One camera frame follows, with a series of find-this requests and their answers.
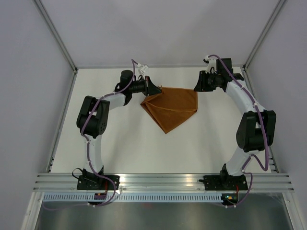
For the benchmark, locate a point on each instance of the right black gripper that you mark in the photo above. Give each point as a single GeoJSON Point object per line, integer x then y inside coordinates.
{"type": "Point", "coordinates": [201, 86]}

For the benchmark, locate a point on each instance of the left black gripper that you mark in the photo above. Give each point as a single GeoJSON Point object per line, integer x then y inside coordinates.
{"type": "Point", "coordinates": [149, 88]}

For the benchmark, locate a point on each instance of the brown satin napkin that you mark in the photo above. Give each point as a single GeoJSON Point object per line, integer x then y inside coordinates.
{"type": "Point", "coordinates": [171, 108]}

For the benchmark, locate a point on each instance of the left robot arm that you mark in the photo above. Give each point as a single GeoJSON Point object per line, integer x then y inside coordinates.
{"type": "Point", "coordinates": [92, 122]}

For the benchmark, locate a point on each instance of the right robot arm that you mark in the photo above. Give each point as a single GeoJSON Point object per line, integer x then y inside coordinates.
{"type": "Point", "coordinates": [256, 130]}

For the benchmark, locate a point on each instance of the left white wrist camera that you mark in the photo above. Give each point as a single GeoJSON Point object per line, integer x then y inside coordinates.
{"type": "Point", "coordinates": [142, 69]}

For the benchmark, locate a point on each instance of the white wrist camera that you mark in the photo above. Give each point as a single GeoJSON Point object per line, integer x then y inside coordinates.
{"type": "Point", "coordinates": [142, 69]}
{"type": "Point", "coordinates": [211, 64]}

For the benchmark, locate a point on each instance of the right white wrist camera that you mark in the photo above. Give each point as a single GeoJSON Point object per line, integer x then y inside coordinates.
{"type": "Point", "coordinates": [211, 64]}

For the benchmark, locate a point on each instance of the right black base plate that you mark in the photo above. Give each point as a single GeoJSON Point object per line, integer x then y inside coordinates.
{"type": "Point", "coordinates": [231, 183]}

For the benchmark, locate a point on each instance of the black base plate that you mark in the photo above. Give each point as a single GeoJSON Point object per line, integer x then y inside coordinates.
{"type": "Point", "coordinates": [231, 183]}
{"type": "Point", "coordinates": [94, 183]}

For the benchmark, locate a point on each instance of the right aluminium frame post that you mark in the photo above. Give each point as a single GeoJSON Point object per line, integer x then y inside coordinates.
{"type": "Point", "coordinates": [265, 31]}

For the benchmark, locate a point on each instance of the aluminium frame post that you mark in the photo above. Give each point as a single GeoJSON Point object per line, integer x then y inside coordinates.
{"type": "Point", "coordinates": [265, 31]}
{"type": "Point", "coordinates": [51, 27]}

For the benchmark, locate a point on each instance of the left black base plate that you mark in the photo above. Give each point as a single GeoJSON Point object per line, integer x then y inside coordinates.
{"type": "Point", "coordinates": [94, 183]}

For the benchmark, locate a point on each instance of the left aluminium frame post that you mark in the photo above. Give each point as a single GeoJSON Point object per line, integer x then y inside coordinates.
{"type": "Point", "coordinates": [51, 27]}

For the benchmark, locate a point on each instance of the aluminium mounting rail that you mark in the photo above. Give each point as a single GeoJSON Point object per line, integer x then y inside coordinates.
{"type": "Point", "coordinates": [171, 182]}

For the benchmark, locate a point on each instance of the white slotted cable duct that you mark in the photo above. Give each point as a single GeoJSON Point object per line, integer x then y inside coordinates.
{"type": "Point", "coordinates": [137, 197]}

